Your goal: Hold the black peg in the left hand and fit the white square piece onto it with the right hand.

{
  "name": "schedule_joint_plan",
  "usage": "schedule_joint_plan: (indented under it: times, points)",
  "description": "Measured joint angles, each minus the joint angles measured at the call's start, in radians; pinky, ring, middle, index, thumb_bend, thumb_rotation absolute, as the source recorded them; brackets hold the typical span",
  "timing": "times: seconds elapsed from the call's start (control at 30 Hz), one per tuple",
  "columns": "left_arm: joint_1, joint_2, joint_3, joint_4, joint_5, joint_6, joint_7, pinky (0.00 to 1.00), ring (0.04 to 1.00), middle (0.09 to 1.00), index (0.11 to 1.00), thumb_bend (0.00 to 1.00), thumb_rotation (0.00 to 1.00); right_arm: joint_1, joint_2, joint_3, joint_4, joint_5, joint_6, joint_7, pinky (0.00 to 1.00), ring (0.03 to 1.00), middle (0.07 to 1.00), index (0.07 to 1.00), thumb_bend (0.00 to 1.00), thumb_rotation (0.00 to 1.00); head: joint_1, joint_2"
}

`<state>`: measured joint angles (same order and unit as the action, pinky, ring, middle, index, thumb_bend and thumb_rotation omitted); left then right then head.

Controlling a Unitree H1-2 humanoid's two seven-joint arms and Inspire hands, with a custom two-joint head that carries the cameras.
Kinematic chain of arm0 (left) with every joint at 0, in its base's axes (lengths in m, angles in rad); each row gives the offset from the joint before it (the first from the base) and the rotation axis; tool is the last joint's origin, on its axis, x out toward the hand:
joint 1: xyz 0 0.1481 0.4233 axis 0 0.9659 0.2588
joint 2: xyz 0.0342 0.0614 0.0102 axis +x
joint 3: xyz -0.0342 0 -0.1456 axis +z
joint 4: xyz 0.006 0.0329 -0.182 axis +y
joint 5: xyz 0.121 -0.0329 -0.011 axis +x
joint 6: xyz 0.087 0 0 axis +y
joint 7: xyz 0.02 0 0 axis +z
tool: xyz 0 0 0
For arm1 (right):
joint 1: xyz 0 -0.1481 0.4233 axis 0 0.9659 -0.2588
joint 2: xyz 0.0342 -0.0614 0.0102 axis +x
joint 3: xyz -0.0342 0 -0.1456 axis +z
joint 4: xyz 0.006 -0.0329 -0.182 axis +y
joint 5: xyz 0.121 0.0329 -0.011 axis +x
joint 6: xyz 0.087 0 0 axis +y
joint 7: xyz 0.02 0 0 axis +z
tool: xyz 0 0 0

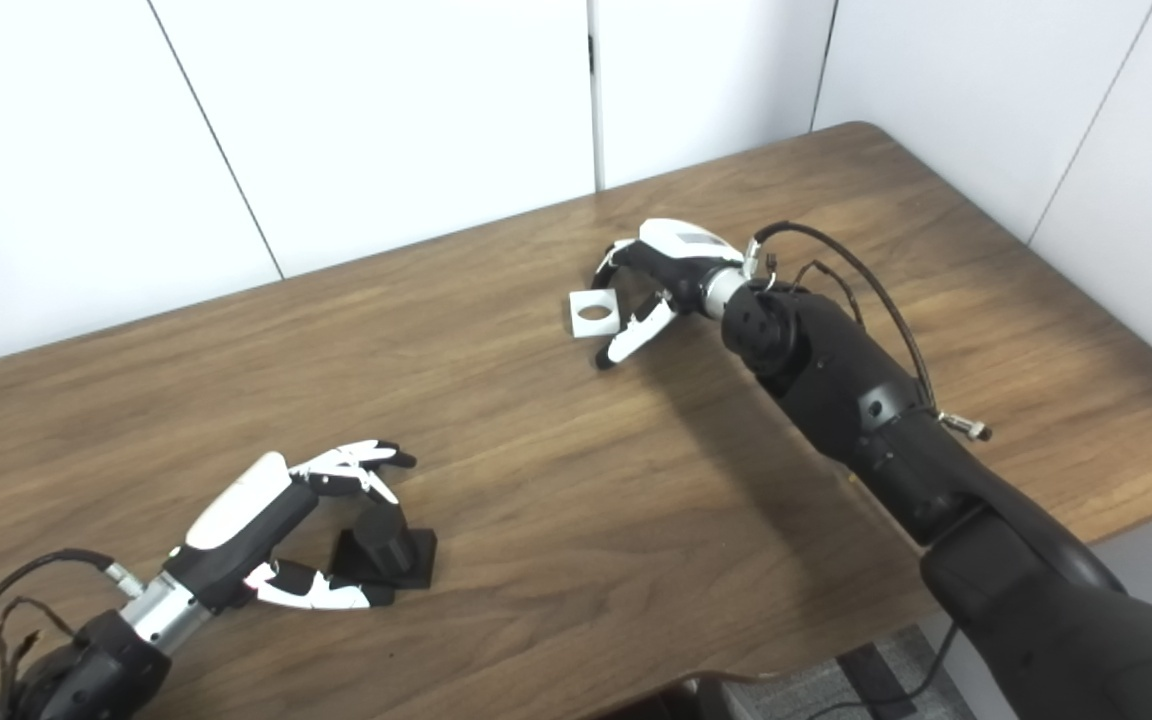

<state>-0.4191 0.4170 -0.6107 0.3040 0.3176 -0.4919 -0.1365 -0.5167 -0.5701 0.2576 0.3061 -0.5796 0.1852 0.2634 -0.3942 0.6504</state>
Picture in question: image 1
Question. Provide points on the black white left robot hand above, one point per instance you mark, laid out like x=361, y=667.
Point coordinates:
x=241, y=505

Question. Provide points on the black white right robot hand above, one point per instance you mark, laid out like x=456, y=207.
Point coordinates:
x=681, y=250

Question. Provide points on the white square piece with hole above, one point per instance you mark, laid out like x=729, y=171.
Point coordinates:
x=578, y=325

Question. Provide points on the black peg with square base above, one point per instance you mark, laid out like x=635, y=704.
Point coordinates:
x=391, y=545

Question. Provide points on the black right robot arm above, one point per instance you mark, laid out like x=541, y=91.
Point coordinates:
x=836, y=380

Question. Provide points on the grey floor mat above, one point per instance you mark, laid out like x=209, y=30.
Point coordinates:
x=786, y=700

